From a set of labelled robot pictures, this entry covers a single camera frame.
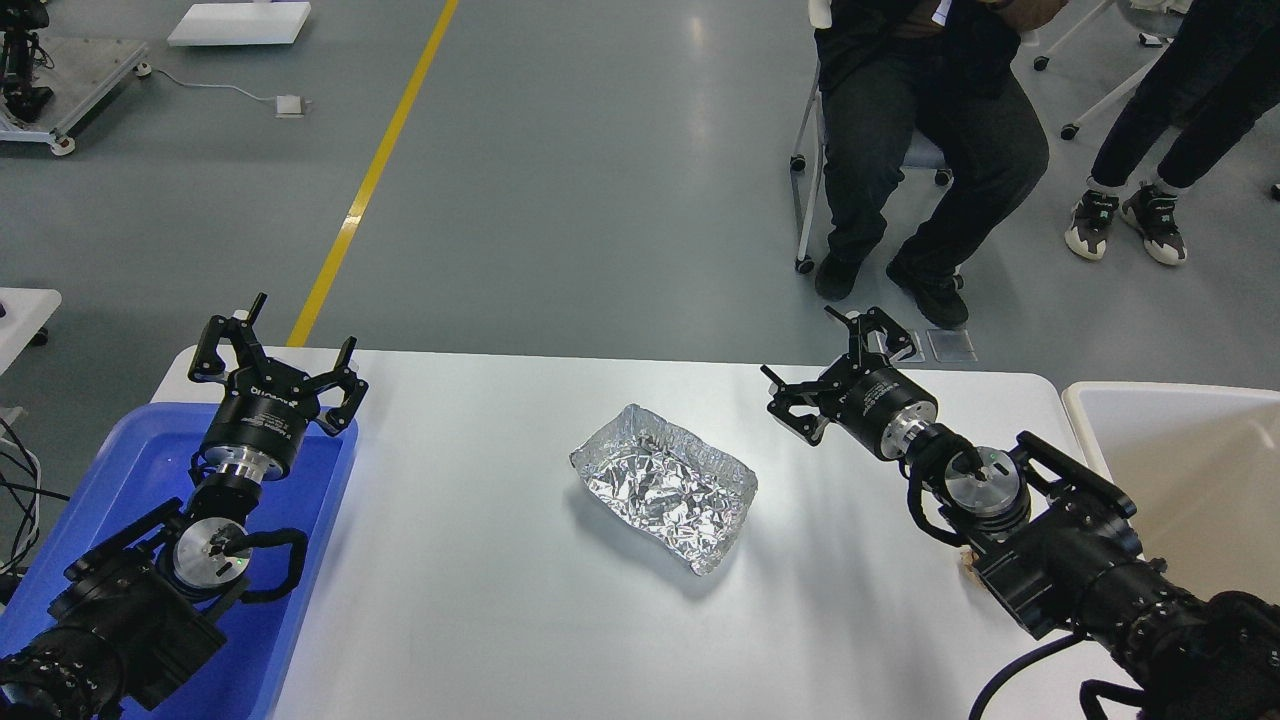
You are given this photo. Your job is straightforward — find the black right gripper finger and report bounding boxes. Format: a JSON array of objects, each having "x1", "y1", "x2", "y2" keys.
[
  {"x1": 760, "y1": 365, "x2": 845, "y2": 447},
  {"x1": 824, "y1": 306, "x2": 906, "y2": 373}
]

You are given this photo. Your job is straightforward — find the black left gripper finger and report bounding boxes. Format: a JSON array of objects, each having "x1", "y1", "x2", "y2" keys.
[
  {"x1": 296, "y1": 336, "x2": 369, "y2": 437},
  {"x1": 188, "y1": 293, "x2": 268, "y2": 383}
]

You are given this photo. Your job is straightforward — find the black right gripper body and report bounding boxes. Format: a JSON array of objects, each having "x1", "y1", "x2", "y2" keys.
[{"x1": 820, "y1": 368, "x2": 940, "y2": 461}]

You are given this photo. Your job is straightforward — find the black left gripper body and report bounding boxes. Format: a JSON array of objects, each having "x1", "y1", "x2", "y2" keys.
[{"x1": 198, "y1": 366, "x2": 320, "y2": 480}]

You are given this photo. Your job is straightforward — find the aluminium foil tray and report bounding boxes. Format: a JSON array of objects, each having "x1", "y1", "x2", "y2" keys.
[{"x1": 570, "y1": 404, "x2": 759, "y2": 577}]

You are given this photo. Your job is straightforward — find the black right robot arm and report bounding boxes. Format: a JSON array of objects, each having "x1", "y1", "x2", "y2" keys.
[{"x1": 765, "y1": 307, "x2": 1279, "y2": 719}]

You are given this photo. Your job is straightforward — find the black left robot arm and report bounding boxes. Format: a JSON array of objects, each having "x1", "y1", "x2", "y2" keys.
[{"x1": 3, "y1": 293, "x2": 369, "y2": 719}]

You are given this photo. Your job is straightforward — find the left clear floor plate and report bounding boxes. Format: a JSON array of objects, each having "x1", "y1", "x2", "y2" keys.
[{"x1": 870, "y1": 329, "x2": 929, "y2": 366}]

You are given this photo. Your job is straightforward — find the clear floor plate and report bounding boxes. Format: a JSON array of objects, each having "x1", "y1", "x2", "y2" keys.
[
  {"x1": 925, "y1": 328, "x2": 978, "y2": 364},
  {"x1": 870, "y1": 329, "x2": 929, "y2": 366}
]

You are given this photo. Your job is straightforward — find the right clear floor plate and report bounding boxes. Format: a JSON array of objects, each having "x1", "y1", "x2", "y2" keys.
[{"x1": 925, "y1": 328, "x2": 978, "y2": 364}]

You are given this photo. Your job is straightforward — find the blue plastic bin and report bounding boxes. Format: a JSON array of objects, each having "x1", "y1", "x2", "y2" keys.
[{"x1": 0, "y1": 402, "x2": 358, "y2": 720}]

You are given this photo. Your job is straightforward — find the crumpled brown paper ball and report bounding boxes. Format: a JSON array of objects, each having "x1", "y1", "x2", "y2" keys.
[{"x1": 959, "y1": 547, "x2": 982, "y2": 587}]

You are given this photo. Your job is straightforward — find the grey office chair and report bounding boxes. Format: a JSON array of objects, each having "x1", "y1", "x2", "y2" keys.
[{"x1": 788, "y1": 61, "x2": 954, "y2": 275}]

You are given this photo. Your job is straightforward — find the white side table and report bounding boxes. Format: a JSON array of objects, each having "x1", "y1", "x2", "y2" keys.
[{"x1": 1, "y1": 287, "x2": 63, "y2": 374}]

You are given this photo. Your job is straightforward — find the seated person in black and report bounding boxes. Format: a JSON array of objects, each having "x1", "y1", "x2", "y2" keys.
[{"x1": 812, "y1": 0, "x2": 1071, "y2": 331}]

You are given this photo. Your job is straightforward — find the wheeled metal platform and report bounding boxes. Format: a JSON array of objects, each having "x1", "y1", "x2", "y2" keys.
[{"x1": 1, "y1": 1, "x2": 151, "y2": 158}]

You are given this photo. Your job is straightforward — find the white plastic bin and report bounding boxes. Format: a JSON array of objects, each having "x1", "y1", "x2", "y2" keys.
[{"x1": 1062, "y1": 382, "x2": 1279, "y2": 603}]

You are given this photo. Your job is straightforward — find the white chair base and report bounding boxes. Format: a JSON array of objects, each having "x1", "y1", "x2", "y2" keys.
[{"x1": 1030, "y1": 1, "x2": 1193, "y2": 141}]

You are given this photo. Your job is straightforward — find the white flat board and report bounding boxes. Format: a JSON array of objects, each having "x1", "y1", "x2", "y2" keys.
[{"x1": 166, "y1": 1, "x2": 312, "y2": 47}]

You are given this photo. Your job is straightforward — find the standing person dark trousers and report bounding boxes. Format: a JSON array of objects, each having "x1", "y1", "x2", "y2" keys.
[{"x1": 1064, "y1": 1, "x2": 1279, "y2": 266}]

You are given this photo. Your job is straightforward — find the black cables bundle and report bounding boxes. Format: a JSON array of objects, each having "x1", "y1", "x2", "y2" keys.
[{"x1": 0, "y1": 415, "x2": 70, "y2": 582}]

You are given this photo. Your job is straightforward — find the white power adapter with cable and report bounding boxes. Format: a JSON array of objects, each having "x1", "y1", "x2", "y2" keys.
[{"x1": 134, "y1": 63, "x2": 310, "y2": 119}]

